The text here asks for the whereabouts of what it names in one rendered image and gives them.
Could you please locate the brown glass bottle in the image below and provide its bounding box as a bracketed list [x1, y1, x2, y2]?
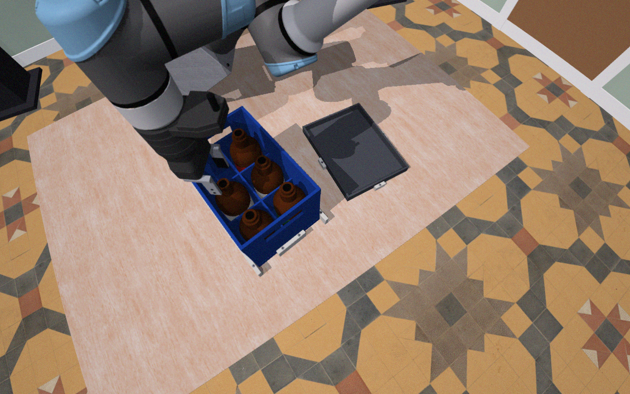
[215, 178, 254, 221]
[239, 209, 273, 242]
[273, 182, 306, 225]
[250, 155, 285, 199]
[230, 128, 262, 172]

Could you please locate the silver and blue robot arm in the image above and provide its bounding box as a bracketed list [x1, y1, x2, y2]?
[35, 0, 379, 108]

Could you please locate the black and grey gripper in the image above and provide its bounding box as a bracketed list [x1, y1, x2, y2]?
[113, 71, 229, 195]

